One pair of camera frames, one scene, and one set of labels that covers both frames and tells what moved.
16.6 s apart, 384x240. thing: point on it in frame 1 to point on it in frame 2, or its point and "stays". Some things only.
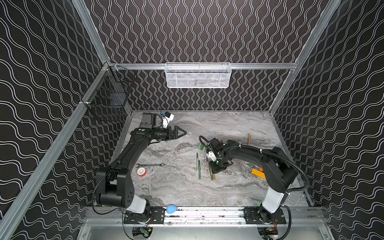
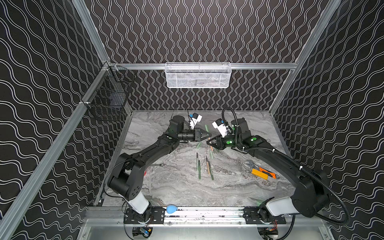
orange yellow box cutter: (260, 172) stays
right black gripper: (218, 163) to (222, 142)
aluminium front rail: (204, 216) stays
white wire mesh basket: (198, 75) stays
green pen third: (199, 170) stays
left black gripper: (171, 133) to (196, 134)
